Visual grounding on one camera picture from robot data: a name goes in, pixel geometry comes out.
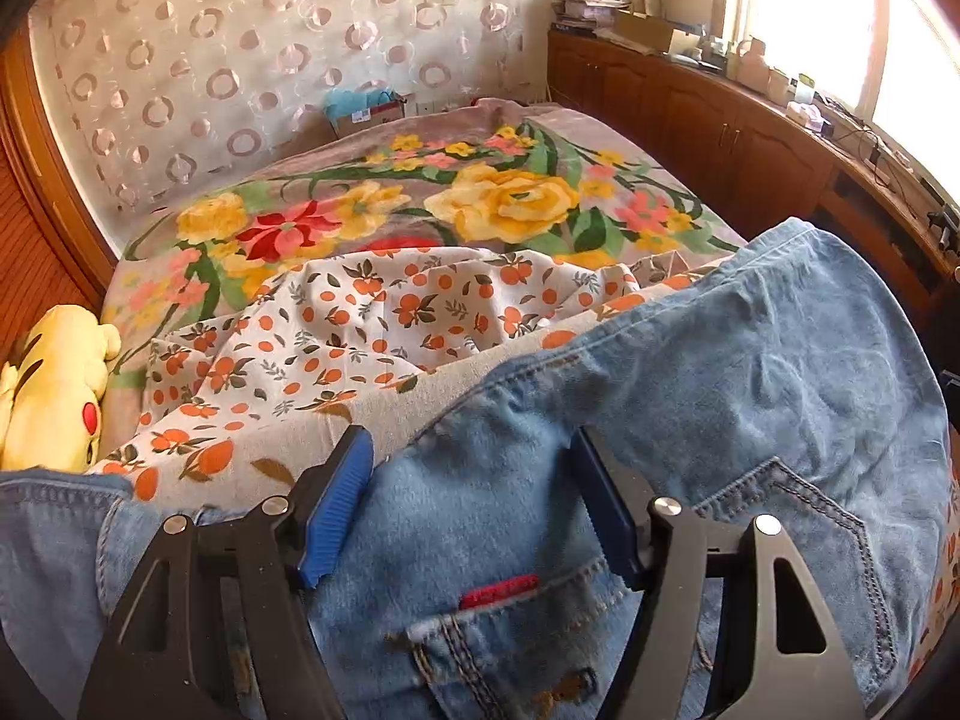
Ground window with wooden frame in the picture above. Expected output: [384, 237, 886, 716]
[724, 0, 960, 188]

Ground wooden slatted wardrobe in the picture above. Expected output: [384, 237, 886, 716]
[0, 22, 117, 361]

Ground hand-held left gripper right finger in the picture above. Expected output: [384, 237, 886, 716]
[570, 426, 863, 720]

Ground circle pattern sheer curtain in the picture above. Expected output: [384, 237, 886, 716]
[26, 0, 541, 230]

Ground yellow plush toy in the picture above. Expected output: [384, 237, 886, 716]
[0, 304, 122, 473]

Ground orange fruit print bed sheet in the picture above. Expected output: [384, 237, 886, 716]
[86, 247, 960, 691]

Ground white plastic jug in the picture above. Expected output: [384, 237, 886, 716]
[735, 37, 772, 91]

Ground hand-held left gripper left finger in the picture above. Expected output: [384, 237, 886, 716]
[79, 424, 376, 720]

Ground cardboard box with blue cloth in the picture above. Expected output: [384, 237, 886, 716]
[324, 88, 415, 140]

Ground faded blue jeans pants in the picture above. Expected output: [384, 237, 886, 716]
[0, 469, 162, 720]

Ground long wooden cabinet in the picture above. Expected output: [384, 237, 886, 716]
[546, 28, 960, 316]

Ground open flat cardboard box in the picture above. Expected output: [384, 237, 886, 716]
[613, 11, 676, 53]

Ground floral blanket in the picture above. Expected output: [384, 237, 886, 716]
[101, 97, 743, 391]

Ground light blue jeans pants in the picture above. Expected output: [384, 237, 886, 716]
[225, 217, 957, 720]

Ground stack of papers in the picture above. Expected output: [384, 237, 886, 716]
[551, 0, 635, 35]

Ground small white box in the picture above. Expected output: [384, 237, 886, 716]
[787, 101, 833, 136]

